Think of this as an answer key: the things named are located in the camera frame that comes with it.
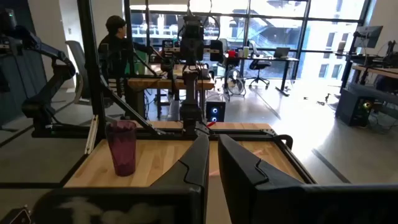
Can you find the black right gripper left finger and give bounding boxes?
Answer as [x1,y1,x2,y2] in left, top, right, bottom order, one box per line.
[30,134,210,224]

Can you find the person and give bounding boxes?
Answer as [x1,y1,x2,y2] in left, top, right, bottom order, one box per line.
[98,14,155,94]

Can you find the wooden workbench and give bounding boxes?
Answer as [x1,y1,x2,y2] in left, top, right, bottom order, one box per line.
[340,52,398,94]
[127,63,216,121]

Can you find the computer tower with blue lights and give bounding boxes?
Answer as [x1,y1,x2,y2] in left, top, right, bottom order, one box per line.
[205,100,226,123]

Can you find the purple faceted plastic cup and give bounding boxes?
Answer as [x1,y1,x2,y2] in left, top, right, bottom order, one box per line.
[105,120,138,177]

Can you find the black office chair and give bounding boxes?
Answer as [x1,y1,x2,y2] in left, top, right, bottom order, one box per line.
[247,39,272,90]

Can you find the floor fan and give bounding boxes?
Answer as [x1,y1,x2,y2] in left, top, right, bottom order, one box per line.
[224,67,247,96]

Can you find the black aluminium rig frame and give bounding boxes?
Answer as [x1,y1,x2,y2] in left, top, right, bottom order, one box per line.
[60,0,318,188]

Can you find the wooden slat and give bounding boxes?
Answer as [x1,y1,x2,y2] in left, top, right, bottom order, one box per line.
[85,114,100,156]

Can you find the computer tower with green light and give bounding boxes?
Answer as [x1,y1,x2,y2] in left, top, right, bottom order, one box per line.
[335,88,376,128]

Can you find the black desk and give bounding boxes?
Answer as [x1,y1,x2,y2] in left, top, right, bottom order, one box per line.
[222,55,300,97]

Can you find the monitor on arm mount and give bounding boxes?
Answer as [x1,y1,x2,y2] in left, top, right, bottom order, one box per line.
[353,25,384,49]

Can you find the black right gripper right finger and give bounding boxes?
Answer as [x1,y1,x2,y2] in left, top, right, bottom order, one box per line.
[218,134,398,224]

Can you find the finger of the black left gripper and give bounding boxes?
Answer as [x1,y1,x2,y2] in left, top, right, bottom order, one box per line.
[210,39,224,62]
[161,39,175,58]

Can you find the grey laptop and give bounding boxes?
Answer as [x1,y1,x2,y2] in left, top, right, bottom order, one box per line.
[272,46,291,59]

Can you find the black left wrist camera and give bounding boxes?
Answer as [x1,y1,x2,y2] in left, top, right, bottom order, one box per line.
[182,14,203,30]

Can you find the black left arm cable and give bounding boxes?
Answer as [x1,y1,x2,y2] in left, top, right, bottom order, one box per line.
[186,0,221,41]

